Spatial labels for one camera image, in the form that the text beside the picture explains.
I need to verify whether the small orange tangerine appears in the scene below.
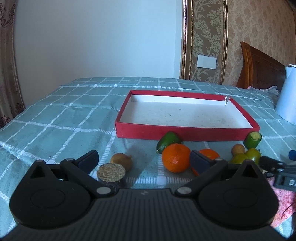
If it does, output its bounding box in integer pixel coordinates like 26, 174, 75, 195
190, 149, 220, 176

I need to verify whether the dark sugarcane piece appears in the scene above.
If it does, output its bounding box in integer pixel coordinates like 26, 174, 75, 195
97, 163, 126, 192

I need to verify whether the green tomato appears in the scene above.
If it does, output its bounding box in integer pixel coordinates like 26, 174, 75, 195
245, 148, 261, 165
230, 154, 248, 164

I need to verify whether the brown longan fruit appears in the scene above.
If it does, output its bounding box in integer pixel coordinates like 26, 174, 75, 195
110, 153, 132, 172

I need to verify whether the green cucumber piece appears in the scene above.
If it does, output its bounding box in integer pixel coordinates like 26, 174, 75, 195
243, 132, 262, 150

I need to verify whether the pink cloth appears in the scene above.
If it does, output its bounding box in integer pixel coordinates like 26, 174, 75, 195
262, 171, 295, 228

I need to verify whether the large orange tangerine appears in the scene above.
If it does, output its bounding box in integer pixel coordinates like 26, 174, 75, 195
162, 144, 191, 173

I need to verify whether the small brown longan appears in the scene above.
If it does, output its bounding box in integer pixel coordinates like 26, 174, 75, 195
231, 144, 246, 156

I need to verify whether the green avocado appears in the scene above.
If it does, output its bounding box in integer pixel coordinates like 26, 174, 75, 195
156, 132, 182, 154

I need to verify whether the teal checked bed sheet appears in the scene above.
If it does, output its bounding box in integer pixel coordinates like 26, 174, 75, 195
1, 77, 295, 236

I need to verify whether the white electric kettle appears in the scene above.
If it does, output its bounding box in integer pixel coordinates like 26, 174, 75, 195
275, 64, 296, 125

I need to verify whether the red shallow cardboard box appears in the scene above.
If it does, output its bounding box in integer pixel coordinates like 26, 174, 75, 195
115, 90, 260, 142

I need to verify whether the patterned curtain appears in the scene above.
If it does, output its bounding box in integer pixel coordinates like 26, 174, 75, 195
1, 1, 25, 127

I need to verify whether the wooden headboard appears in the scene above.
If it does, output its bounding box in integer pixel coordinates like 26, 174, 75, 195
236, 42, 286, 90

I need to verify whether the white wall switch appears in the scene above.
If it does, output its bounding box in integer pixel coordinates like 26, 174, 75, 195
197, 55, 217, 69

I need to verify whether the gold wall trim frame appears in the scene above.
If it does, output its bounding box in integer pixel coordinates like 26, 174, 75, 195
180, 0, 228, 84

